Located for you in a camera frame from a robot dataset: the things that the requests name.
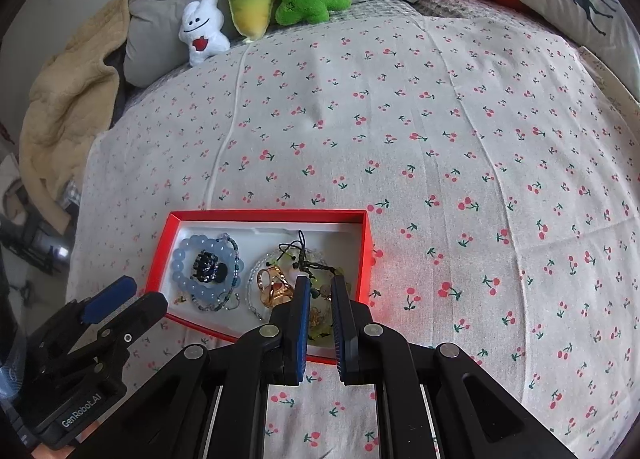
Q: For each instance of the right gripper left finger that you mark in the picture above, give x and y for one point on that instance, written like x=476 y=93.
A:
x=288 y=359

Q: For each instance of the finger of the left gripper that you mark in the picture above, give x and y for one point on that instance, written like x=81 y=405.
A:
x=110 y=298
x=135 y=320

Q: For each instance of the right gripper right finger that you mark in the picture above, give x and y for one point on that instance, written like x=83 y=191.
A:
x=349 y=317

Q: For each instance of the gold wire ring ornament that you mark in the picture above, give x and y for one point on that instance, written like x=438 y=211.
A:
x=274 y=288

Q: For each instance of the green beaded cord charm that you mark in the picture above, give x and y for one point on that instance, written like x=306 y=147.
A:
x=299 y=260

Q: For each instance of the black hair claw clip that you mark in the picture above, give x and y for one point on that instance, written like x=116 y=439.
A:
x=207 y=268

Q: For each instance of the red jewelry box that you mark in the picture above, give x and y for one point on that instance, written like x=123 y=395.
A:
x=247 y=241

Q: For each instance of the cherry print bed sheet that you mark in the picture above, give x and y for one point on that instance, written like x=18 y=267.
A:
x=498 y=165

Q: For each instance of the beige knitted blanket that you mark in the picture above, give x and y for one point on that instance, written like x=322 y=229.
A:
x=70 y=103

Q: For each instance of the white ghost plush toy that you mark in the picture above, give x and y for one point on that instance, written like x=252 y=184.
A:
x=201 y=31

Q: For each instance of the white deer print pillow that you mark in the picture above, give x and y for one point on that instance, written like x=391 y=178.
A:
x=603 y=27

